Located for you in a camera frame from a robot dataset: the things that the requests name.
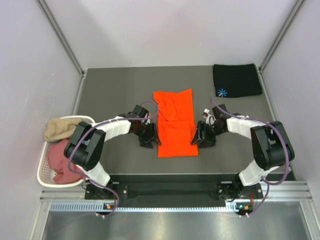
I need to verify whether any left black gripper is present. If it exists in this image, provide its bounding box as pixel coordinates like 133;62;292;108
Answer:
133;122;161;149

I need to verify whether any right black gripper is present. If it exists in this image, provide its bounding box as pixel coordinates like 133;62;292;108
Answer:
191;120;226;149

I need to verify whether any orange t shirt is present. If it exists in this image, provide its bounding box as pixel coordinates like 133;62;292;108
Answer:
153;89;199;158

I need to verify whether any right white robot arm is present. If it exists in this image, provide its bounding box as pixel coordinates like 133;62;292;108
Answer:
191;104;295;198

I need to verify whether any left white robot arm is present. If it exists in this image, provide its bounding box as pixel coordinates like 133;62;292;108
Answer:
63;105;162;199

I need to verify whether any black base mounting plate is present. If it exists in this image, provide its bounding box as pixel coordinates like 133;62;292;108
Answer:
84;174;264;207

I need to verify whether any folded black t shirt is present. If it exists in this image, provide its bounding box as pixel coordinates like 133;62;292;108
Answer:
212;63;263;98

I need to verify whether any pink t shirt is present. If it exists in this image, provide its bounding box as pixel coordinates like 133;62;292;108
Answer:
47;138;85;185

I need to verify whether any beige t shirt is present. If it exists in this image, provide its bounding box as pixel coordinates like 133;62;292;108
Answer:
43;117;85;142

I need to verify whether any white laundry basket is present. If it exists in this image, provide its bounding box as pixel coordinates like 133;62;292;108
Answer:
37;115;95;188

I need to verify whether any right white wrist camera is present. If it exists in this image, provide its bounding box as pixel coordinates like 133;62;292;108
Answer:
202;108;216;125

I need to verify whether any slotted cable duct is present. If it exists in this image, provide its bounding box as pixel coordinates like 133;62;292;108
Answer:
50;201;249;213

